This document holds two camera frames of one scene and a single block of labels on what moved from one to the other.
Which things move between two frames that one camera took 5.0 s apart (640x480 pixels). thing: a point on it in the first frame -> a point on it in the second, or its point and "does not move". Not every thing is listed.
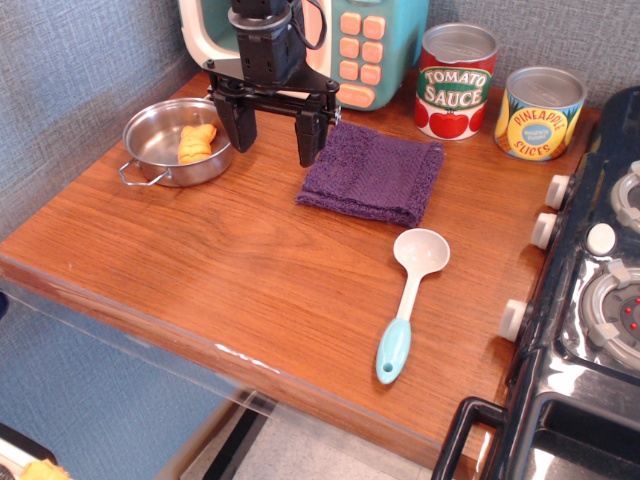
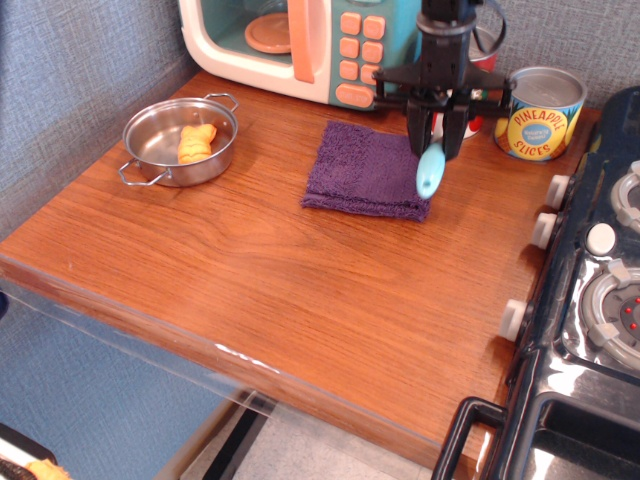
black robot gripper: (271, 67) -> (444, 75)
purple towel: (373, 174) does not move
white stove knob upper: (556, 191) does not move
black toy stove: (572, 409) does not move
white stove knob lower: (512, 319) does not move
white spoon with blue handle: (419, 251) -> (430, 169)
